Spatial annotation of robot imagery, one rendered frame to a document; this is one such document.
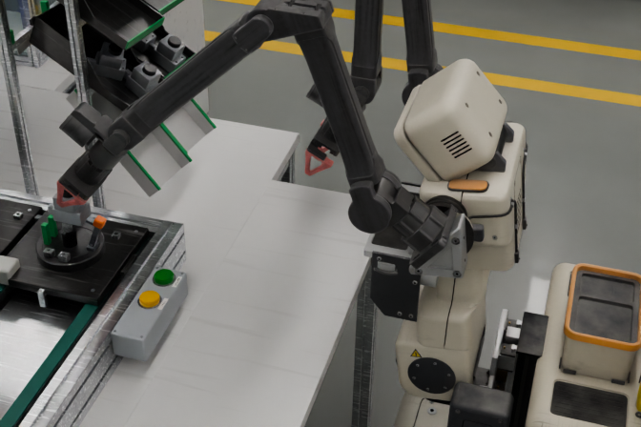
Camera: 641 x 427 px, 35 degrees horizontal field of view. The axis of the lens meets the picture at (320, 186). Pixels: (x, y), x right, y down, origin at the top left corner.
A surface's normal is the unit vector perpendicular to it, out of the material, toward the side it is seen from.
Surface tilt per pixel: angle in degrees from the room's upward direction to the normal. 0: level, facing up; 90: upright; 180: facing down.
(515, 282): 0
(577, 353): 92
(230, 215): 0
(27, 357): 0
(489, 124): 48
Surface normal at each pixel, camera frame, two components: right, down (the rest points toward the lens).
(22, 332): 0.01, -0.82
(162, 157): 0.64, -0.39
